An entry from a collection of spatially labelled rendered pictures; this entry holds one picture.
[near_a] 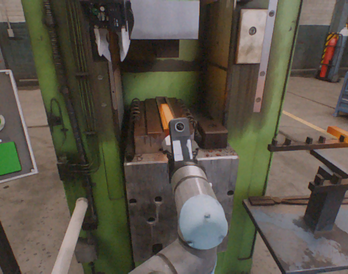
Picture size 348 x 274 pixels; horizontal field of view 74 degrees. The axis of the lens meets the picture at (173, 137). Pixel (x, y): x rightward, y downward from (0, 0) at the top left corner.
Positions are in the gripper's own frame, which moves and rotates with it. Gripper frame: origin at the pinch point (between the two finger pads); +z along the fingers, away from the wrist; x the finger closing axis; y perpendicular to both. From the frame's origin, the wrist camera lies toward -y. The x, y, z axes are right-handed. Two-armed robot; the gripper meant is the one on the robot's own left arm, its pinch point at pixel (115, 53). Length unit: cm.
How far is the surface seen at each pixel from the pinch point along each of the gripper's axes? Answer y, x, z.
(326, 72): -446, 520, 344
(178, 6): -16.6, 16.4, -3.1
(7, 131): 6.6, -28.6, 16.8
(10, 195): -52, -113, 165
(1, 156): 12.4, -29.3, 19.0
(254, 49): -22, 45, 13
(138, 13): -15.8, 5.6, -1.7
